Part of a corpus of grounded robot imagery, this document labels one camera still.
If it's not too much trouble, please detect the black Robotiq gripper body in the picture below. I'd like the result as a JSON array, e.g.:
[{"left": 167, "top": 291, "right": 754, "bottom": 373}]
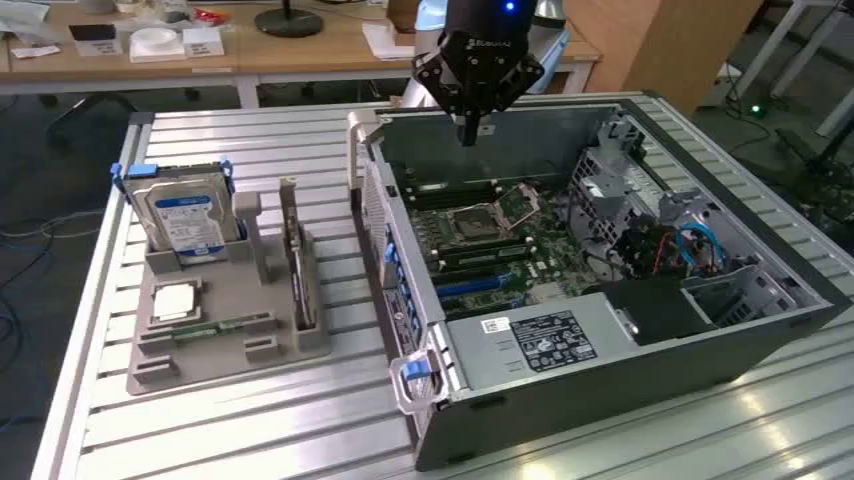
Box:
[{"left": 437, "top": 0, "right": 536, "bottom": 115}]

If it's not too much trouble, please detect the stack of white papers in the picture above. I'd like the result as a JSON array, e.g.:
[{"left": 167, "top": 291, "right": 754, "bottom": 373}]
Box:
[{"left": 361, "top": 21, "right": 420, "bottom": 62}]

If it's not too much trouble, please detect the brown cardboard box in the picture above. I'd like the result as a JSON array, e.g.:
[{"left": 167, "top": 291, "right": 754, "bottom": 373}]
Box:
[{"left": 386, "top": 0, "right": 421, "bottom": 35}]

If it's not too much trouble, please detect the wooden cabinet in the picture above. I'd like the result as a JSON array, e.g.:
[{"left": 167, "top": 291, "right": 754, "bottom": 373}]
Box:
[{"left": 565, "top": 0, "right": 766, "bottom": 114}]

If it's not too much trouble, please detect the black round lamp base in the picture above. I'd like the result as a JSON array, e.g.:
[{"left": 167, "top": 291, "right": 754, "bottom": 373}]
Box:
[{"left": 254, "top": 0, "right": 326, "bottom": 39}]

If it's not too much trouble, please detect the silver metal disk bay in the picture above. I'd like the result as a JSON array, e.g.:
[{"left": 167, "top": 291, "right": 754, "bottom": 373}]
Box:
[{"left": 570, "top": 117, "right": 676, "bottom": 251}]

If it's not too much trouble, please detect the metal socket cover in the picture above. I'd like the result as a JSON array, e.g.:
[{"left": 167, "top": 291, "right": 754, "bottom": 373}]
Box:
[{"left": 490, "top": 182, "right": 548, "bottom": 231}]

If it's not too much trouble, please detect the CPU socket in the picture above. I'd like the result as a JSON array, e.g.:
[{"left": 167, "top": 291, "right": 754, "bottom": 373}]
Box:
[{"left": 445, "top": 204, "right": 508, "bottom": 240}]

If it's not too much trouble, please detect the plain white box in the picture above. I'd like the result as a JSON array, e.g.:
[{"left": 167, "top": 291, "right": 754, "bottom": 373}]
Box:
[{"left": 181, "top": 27, "right": 226, "bottom": 59}]

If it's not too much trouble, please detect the green motherboard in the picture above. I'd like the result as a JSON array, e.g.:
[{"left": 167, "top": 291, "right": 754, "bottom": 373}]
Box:
[{"left": 400, "top": 169, "right": 606, "bottom": 322}]

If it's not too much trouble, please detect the installed dark RAM stick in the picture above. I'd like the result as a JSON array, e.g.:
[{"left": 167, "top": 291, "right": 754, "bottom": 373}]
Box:
[{"left": 437, "top": 246, "right": 537, "bottom": 272}]

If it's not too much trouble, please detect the white tape roll stand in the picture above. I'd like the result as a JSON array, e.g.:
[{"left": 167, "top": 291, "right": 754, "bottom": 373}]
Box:
[{"left": 127, "top": 27, "right": 190, "bottom": 64}]

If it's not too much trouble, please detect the blue expansion slot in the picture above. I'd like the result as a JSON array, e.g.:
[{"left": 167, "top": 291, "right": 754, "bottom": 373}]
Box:
[{"left": 436, "top": 273, "right": 508, "bottom": 300}]

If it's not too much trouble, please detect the blue plastic disk caddy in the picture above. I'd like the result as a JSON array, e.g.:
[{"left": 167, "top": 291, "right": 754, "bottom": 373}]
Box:
[{"left": 109, "top": 157, "right": 253, "bottom": 242}]

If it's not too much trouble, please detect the silver hard disk blue label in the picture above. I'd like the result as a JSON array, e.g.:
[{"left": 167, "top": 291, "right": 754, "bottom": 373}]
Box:
[{"left": 130, "top": 167, "right": 243, "bottom": 260}]

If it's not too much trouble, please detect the black floor stand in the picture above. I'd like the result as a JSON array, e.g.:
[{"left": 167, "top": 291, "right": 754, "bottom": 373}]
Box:
[{"left": 776, "top": 99, "right": 854, "bottom": 206}]

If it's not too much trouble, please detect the white box with black top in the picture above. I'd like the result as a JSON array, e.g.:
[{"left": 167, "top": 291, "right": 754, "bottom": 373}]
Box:
[{"left": 69, "top": 23, "right": 123, "bottom": 58}]

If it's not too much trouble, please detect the black office chair base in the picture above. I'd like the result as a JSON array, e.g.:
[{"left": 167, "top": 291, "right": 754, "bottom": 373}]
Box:
[{"left": 38, "top": 91, "right": 203, "bottom": 150}]

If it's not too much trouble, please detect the grey plastic parts rack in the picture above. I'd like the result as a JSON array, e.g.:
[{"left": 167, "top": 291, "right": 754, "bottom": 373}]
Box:
[{"left": 125, "top": 177, "right": 334, "bottom": 396}]

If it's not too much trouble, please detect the grey power supply unit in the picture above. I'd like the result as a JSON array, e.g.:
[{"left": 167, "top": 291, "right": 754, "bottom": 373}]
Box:
[{"left": 444, "top": 292, "right": 641, "bottom": 394}]

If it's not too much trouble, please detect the blue case latch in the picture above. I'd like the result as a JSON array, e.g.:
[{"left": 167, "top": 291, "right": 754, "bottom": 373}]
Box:
[{"left": 400, "top": 352, "right": 430, "bottom": 385}]

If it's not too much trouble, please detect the silver CPU chip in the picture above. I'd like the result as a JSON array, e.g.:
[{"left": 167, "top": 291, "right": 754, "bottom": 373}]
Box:
[{"left": 151, "top": 284, "right": 201, "bottom": 322}]

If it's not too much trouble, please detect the white paper card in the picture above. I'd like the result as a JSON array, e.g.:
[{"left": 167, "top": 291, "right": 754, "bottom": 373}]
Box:
[{"left": 10, "top": 44, "right": 65, "bottom": 61}]

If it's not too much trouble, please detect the green RAM stick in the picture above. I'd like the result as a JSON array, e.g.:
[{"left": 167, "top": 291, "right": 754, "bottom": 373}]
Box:
[{"left": 170, "top": 312, "right": 275, "bottom": 340}]

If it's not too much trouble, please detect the clear plastic bag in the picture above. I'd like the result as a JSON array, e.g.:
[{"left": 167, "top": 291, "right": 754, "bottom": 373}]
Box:
[{"left": 0, "top": 3, "right": 63, "bottom": 46}]

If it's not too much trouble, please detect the dark grey open PC case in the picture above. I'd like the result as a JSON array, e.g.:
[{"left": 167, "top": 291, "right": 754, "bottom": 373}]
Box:
[{"left": 346, "top": 98, "right": 854, "bottom": 474}]

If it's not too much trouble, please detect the white desk frame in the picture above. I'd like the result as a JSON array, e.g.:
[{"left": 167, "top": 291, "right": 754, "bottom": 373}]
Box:
[{"left": 733, "top": 0, "right": 854, "bottom": 137}]

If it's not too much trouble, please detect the red wire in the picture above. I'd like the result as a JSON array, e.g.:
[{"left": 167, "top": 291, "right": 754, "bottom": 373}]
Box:
[{"left": 652, "top": 230, "right": 670, "bottom": 275}]

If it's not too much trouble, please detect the blue wire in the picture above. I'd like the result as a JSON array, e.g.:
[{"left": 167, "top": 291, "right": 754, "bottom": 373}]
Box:
[{"left": 673, "top": 223, "right": 729, "bottom": 276}]

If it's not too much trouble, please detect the white floor cable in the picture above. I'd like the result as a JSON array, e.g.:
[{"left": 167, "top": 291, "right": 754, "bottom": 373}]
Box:
[{"left": 0, "top": 209, "right": 110, "bottom": 240}]

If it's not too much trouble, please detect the blue floor cable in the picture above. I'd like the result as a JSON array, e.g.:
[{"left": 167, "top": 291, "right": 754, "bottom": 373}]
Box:
[{"left": 0, "top": 233, "right": 57, "bottom": 437}]

